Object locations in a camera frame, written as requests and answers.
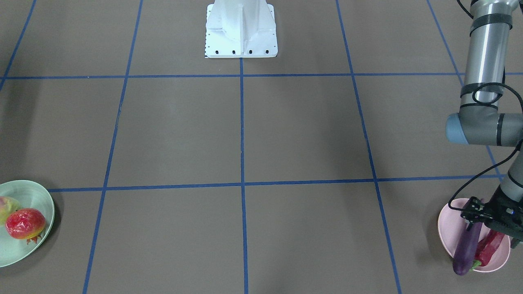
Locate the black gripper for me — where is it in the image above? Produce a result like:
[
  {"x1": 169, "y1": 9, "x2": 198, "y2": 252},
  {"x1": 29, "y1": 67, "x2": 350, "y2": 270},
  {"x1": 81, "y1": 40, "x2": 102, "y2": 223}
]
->
[{"x1": 460, "y1": 188, "x2": 523, "y2": 248}]

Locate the red chili pepper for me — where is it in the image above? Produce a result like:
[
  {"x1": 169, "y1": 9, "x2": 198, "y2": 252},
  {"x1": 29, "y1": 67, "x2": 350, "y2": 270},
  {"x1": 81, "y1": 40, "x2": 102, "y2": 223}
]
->
[{"x1": 471, "y1": 229, "x2": 505, "y2": 270}]

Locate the purple eggplant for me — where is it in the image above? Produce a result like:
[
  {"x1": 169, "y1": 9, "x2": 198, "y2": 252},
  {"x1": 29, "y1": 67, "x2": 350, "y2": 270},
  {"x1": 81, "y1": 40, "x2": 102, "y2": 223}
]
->
[{"x1": 452, "y1": 212, "x2": 483, "y2": 276}]

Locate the red pomegranate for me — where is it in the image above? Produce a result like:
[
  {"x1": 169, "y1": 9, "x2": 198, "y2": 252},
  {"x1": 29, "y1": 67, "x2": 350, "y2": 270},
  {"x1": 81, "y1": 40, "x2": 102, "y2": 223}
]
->
[{"x1": 4, "y1": 208, "x2": 47, "y2": 244}]

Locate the yellow green mango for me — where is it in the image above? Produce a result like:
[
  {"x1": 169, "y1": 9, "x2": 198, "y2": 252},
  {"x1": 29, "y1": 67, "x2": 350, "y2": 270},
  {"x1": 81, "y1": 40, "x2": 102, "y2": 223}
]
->
[{"x1": 0, "y1": 196, "x2": 22, "y2": 225}]

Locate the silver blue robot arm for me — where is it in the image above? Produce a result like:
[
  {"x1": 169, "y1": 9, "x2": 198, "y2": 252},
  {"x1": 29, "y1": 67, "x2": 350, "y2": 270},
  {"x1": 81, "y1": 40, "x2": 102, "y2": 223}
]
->
[{"x1": 446, "y1": 0, "x2": 523, "y2": 249}]

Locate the green plate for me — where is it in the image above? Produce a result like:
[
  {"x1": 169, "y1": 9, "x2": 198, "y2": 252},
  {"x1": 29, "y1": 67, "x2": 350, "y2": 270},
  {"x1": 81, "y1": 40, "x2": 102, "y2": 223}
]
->
[{"x1": 0, "y1": 180, "x2": 55, "y2": 267}]

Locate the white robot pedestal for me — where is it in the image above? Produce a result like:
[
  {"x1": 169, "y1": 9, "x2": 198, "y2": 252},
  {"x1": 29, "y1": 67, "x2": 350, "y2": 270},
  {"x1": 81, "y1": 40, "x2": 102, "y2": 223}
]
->
[{"x1": 204, "y1": 0, "x2": 278, "y2": 58}]

